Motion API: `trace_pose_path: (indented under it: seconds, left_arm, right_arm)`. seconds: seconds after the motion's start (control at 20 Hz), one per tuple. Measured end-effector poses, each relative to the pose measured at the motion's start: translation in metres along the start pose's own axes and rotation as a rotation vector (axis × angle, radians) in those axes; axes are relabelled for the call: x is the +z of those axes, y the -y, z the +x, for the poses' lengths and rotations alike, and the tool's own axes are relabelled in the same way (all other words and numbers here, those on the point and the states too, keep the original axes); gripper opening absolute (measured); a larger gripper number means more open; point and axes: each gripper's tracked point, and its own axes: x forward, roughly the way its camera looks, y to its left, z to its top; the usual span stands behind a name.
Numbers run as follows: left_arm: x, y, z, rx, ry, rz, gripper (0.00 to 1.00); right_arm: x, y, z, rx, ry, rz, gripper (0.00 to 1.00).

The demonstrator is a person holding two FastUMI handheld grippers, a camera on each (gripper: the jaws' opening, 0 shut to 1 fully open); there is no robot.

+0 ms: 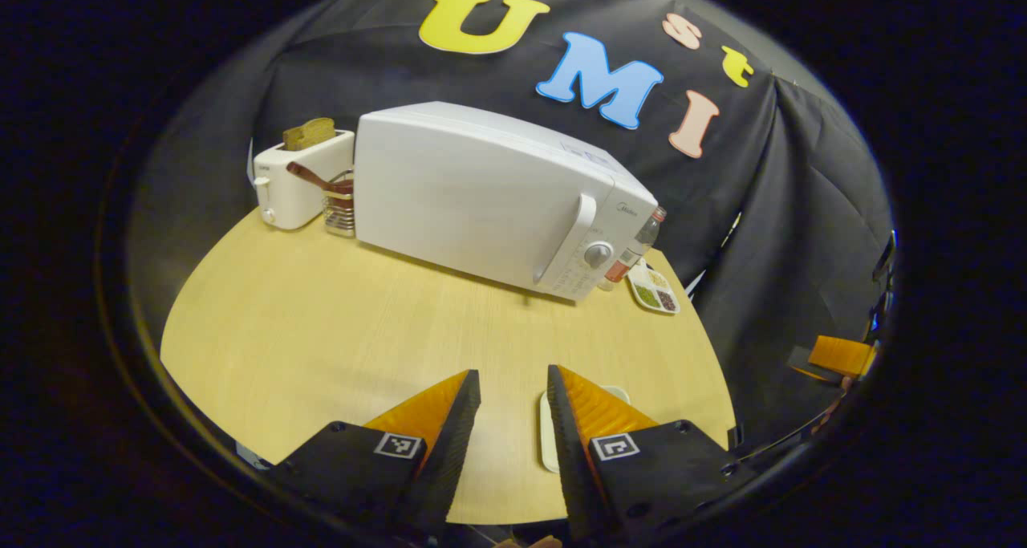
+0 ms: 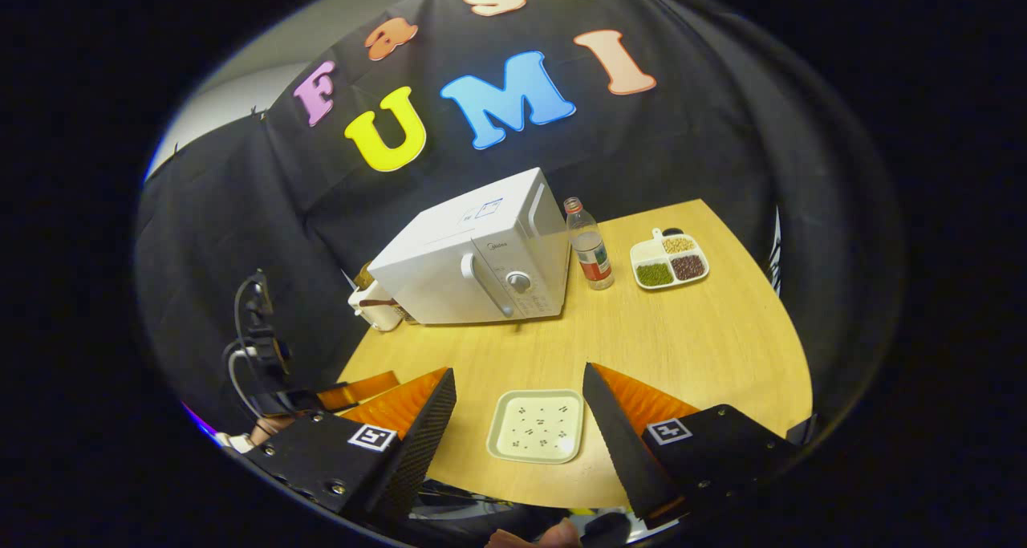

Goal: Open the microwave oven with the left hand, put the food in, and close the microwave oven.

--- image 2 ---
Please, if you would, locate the white microwave oven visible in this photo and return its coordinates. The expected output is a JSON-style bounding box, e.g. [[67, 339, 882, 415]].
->
[[367, 167, 572, 326]]

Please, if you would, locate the clear plastic bottle red label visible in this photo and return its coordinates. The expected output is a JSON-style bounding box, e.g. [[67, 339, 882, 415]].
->
[[563, 197, 615, 291]]

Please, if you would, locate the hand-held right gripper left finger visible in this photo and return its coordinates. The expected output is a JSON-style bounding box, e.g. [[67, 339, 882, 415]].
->
[[243, 367, 458, 526]]

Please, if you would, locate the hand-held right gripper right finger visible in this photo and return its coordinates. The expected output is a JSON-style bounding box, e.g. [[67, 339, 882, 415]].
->
[[582, 362, 801, 522]]

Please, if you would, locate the white divided dish with beans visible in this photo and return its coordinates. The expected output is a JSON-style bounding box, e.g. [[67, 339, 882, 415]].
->
[[629, 228, 710, 291]]

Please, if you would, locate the pale green square plate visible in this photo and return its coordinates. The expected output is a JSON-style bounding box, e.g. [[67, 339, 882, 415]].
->
[[486, 389, 585, 465]]

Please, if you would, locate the white container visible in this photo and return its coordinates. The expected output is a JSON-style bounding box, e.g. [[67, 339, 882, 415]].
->
[[347, 279, 404, 332]]

